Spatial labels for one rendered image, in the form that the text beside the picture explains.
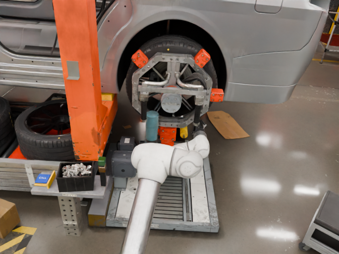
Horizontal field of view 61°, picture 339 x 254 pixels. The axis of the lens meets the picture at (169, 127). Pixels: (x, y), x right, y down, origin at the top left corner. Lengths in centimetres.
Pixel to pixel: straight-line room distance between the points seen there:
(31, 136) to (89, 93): 75
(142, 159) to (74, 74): 61
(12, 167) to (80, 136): 66
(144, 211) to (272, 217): 140
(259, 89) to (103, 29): 118
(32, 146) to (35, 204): 47
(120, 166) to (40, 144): 58
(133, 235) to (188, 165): 37
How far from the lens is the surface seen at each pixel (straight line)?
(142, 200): 127
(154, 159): 127
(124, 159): 209
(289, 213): 254
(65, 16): 153
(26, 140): 226
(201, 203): 227
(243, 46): 207
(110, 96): 222
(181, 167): 123
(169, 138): 216
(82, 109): 170
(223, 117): 350
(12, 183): 238
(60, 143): 216
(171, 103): 185
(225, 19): 200
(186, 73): 220
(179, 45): 195
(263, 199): 255
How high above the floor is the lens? 173
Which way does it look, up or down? 33 degrees down
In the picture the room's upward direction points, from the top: 5 degrees clockwise
